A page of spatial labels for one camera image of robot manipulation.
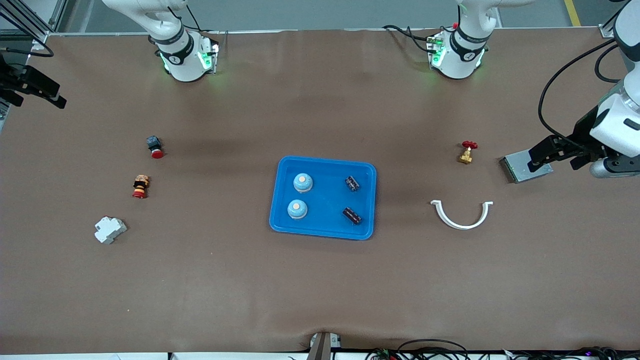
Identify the black looped cable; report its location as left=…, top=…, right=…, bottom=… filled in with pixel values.
left=397, top=339, right=469, bottom=360

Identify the white half ring clamp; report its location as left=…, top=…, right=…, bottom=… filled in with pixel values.
left=430, top=200, right=494, bottom=231

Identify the blue plastic tray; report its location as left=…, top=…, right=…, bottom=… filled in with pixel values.
left=269, top=156, right=377, bottom=241

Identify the aluminium frame profile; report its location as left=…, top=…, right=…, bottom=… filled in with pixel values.
left=0, top=0, right=68, bottom=46
left=599, top=0, right=621, bottom=39

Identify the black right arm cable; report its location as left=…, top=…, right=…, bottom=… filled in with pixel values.
left=0, top=45, right=54, bottom=57

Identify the brass valve red handle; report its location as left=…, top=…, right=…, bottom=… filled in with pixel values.
left=457, top=141, right=479, bottom=165

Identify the white circuit breaker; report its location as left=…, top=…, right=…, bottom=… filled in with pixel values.
left=94, top=216, right=128, bottom=245

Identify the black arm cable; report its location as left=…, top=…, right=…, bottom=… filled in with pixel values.
left=538, top=39, right=626, bottom=151
left=0, top=45, right=54, bottom=57

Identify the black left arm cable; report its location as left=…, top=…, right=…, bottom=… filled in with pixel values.
left=538, top=39, right=626, bottom=151

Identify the coloured wire bundle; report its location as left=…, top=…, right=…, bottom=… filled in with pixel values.
left=365, top=347, right=401, bottom=360

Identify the grey metal box module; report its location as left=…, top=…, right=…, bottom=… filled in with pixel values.
left=499, top=148, right=554, bottom=184

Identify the red yellow black stacked switch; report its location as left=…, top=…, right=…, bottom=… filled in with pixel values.
left=132, top=174, right=151, bottom=200

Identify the red emergency stop button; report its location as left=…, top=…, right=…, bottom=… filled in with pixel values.
left=146, top=135, right=165, bottom=160

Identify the grey metal table bracket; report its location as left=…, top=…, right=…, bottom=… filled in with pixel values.
left=307, top=331, right=342, bottom=360

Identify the black cable bundle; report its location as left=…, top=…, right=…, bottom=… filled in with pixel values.
left=500, top=346, right=640, bottom=360

